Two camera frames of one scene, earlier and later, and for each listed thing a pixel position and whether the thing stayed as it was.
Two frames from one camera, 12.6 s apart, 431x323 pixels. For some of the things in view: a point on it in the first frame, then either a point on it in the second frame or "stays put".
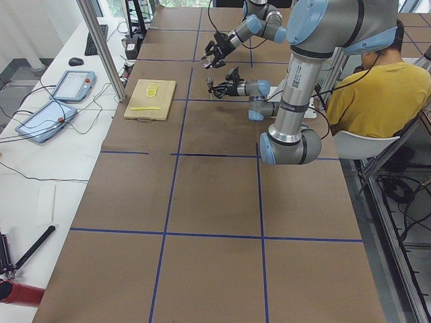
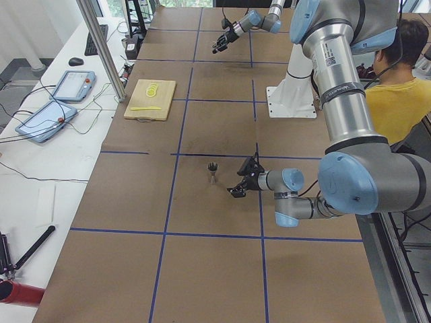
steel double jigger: x=209 y=81 -> x=212 y=167
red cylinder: x=15 y=293 stays put
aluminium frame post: x=95 y=28 stays put
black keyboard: x=91 y=48 stays put
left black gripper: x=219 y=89 -> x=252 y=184
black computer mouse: x=75 y=61 stays put
